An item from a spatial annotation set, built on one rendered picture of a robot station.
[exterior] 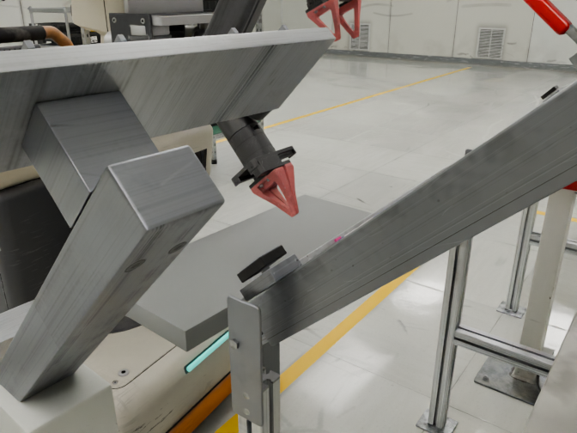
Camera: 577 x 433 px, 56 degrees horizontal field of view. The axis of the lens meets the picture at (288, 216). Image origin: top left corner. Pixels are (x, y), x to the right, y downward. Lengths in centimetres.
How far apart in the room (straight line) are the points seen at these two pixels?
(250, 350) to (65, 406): 29
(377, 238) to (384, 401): 116
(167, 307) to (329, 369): 91
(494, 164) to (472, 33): 931
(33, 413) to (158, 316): 53
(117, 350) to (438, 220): 104
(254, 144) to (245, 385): 36
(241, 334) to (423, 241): 25
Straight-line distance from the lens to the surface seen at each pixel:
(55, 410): 40
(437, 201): 49
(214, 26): 84
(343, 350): 183
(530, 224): 201
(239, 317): 63
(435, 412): 158
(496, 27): 964
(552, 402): 76
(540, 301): 169
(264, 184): 85
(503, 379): 181
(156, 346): 140
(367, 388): 169
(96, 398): 40
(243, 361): 66
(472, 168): 47
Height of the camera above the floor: 108
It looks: 22 degrees down
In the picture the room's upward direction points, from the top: straight up
